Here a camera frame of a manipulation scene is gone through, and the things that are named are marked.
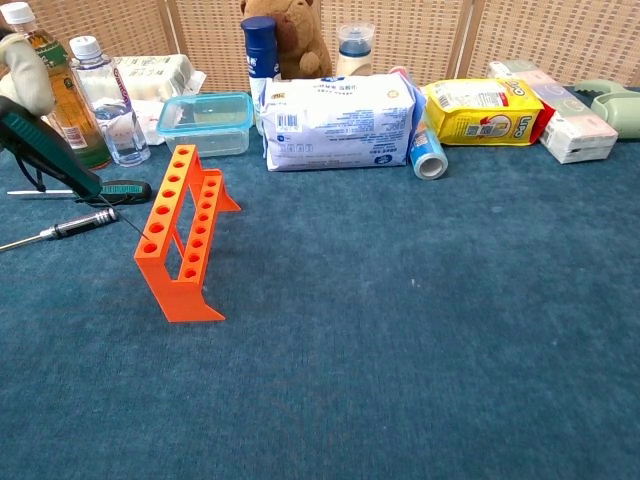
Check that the blue felt table cover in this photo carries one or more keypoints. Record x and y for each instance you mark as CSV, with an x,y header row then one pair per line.
x,y
350,350

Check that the red white box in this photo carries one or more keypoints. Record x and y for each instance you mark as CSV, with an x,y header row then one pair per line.
x,y
546,122

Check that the white wet wipes pack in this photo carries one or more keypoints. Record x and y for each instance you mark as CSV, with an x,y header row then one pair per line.
x,y
340,125

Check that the orange tool rack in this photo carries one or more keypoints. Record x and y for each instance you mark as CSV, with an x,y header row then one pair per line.
x,y
170,295

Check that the brown capybara plush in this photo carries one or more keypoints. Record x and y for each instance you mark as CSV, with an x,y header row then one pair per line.
x,y
300,40

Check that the clear water bottle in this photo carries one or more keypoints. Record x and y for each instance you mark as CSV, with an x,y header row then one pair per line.
x,y
120,135

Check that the black metal precision screwdriver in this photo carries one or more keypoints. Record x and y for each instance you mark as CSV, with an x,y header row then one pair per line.
x,y
85,225

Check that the green lint roller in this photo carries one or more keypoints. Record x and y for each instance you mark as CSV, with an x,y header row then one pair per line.
x,y
615,107

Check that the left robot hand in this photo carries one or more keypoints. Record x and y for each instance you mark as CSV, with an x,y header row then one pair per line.
x,y
25,75

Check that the wicker folding screen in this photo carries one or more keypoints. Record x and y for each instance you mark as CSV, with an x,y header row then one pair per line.
x,y
550,40

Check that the green tea bottle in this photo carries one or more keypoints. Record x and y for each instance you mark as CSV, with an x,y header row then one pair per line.
x,y
75,110

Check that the blue plastic wrap roll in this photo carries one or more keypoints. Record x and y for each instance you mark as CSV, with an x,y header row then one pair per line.
x,y
427,155

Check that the blue white spray can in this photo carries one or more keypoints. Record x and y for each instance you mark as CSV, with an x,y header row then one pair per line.
x,y
260,55

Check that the clear container blue lid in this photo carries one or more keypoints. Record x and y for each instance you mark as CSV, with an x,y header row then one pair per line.
x,y
205,125

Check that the white bottle clear cap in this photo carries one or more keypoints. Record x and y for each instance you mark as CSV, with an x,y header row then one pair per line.
x,y
354,62

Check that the small green black screwdriver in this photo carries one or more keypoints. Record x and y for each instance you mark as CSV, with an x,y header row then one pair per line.
x,y
45,150

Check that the pastel tissue box stack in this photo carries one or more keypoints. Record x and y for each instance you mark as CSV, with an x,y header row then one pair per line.
x,y
575,130

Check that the yellow snack bag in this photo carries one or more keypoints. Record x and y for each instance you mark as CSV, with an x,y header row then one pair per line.
x,y
480,125

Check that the large green black screwdriver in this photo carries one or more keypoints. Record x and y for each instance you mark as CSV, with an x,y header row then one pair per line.
x,y
125,191

